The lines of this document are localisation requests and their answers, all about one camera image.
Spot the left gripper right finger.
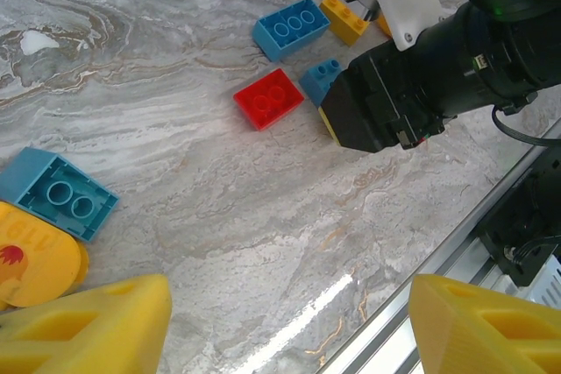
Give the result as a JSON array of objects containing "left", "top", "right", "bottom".
[{"left": 408, "top": 273, "right": 561, "bottom": 374}]

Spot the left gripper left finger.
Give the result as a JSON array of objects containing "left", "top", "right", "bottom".
[{"left": 0, "top": 273, "right": 172, "bottom": 374}]

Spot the blue lego brick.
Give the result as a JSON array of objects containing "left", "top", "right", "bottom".
[
  {"left": 298, "top": 58, "right": 344, "bottom": 109},
  {"left": 252, "top": 0, "right": 331, "bottom": 63},
  {"left": 0, "top": 146, "right": 120, "bottom": 243}
]

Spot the yellow round lego disc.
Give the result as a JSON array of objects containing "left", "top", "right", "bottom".
[{"left": 0, "top": 201, "right": 91, "bottom": 310}]

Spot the yellow lego brick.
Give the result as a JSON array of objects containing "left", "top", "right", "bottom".
[{"left": 318, "top": 0, "right": 372, "bottom": 47}]

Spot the red lego brick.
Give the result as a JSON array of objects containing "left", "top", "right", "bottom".
[{"left": 232, "top": 67, "right": 306, "bottom": 132}]

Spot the slotted light blue cable duct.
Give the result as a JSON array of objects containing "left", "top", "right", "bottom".
[{"left": 532, "top": 255, "right": 561, "bottom": 305}]

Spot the black camera cable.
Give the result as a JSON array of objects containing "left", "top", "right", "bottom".
[{"left": 490, "top": 104, "right": 551, "bottom": 147}]

